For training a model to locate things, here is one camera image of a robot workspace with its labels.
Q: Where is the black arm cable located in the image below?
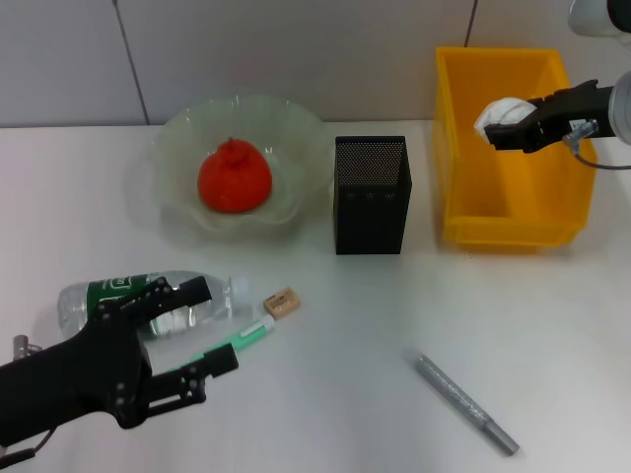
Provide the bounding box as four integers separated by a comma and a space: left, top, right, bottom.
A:
561, 117, 631, 171
0, 428, 54, 462

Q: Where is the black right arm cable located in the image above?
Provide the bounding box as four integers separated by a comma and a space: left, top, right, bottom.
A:
561, 117, 631, 171

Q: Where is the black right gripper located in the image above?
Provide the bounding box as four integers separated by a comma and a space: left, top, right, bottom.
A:
485, 79, 617, 155

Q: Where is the clear bottle with green label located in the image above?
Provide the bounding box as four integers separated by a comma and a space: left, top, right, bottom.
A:
57, 269, 253, 341

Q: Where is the grey marker pen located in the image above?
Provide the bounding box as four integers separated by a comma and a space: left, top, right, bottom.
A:
399, 347, 522, 457

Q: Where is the black mesh pen holder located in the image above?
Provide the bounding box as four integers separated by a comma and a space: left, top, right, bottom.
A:
333, 135, 413, 256

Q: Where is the green glass fruit bowl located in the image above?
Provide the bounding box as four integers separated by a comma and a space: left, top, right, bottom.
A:
150, 93, 330, 242

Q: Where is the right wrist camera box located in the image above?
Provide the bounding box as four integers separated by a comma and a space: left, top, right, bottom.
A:
566, 0, 631, 36

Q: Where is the orange fruit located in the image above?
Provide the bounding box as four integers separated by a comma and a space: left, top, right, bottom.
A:
196, 137, 274, 214

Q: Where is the white paper ball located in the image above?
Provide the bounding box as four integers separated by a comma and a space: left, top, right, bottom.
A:
473, 97, 533, 147

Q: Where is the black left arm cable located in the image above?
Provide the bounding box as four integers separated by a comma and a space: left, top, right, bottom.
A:
0, 428, 54, 462

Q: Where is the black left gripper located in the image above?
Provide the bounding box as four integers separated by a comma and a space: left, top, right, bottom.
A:
0, 275, 241, 447

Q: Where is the beige eraser block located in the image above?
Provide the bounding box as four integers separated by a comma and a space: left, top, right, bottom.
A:
262, 290, 302, 321

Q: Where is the yellow plastic bin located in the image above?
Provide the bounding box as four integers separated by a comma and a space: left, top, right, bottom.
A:
433, 46, 600, 253

